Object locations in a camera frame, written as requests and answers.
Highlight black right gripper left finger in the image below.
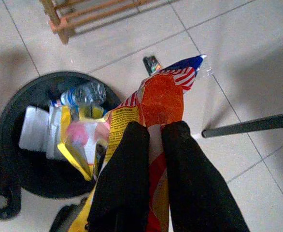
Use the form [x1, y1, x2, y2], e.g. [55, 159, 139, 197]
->
[87, 121, 151, 232]

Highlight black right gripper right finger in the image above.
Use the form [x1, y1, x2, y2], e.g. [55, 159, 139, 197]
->
[161, 120, 251, 232]

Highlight orange yellow snack packet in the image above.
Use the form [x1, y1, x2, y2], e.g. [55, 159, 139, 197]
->
[71, 54, 208, 232]

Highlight black round rubbish bin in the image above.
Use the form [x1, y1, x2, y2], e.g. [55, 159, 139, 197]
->
[0, 70, 123, 199]

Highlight pink white paper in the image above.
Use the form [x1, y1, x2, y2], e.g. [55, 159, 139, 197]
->
[66, 120, 111, 167]

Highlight yellow crumpled packet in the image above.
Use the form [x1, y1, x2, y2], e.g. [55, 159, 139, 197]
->
[57, 105, 110, 182]

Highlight silver white carton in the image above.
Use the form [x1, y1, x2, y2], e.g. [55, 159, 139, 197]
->
[46, 106, 67, 161]

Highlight dark metal rod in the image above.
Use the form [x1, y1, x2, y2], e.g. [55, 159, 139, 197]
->
[201, 111, 283, 139]

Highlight clear plastic bottle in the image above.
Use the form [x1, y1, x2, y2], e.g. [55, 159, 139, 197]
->
[50, 81, 108, 108]

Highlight white rectangular box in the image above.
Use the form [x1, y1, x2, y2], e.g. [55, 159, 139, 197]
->
[18, 105, 51, 153]

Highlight small black wrapper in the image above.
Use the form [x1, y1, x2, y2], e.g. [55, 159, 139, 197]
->
[142, 55, 163, 76]

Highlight wooden rack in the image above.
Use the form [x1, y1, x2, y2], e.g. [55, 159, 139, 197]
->
[39, 0, 181, 45]

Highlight black bin bag handle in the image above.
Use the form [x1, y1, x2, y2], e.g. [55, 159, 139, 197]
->
[0, 149, 23, 221]

